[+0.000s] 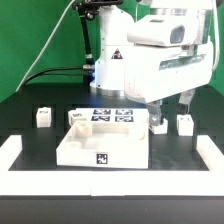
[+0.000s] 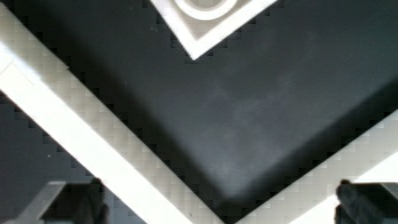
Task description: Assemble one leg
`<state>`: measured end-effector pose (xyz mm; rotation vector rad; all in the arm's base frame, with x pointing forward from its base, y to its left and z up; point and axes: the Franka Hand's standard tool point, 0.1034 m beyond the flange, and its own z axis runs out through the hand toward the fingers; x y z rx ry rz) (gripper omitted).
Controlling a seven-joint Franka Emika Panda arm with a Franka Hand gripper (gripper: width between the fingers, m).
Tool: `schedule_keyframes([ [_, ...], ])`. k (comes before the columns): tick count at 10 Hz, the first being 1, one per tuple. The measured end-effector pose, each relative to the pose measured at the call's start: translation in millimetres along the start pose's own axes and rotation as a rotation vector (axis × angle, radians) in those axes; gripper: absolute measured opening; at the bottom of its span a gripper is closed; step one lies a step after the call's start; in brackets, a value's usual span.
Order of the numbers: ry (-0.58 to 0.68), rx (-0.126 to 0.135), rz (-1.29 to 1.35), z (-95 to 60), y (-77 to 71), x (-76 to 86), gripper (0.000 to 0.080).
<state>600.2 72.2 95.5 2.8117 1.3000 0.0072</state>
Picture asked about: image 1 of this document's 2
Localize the white cable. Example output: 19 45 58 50
15 0 78 92

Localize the white square table top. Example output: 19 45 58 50
56 121 149 169

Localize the black cable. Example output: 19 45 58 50
19 66 91 88

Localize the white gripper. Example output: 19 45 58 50
125 41 213 126

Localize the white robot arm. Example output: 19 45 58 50
90 0 224 126

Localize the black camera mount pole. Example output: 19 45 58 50
72 0 123 68

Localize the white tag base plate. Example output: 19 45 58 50
73 108 148 123

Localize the white U-shaped fence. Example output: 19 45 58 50
0 135 224 196

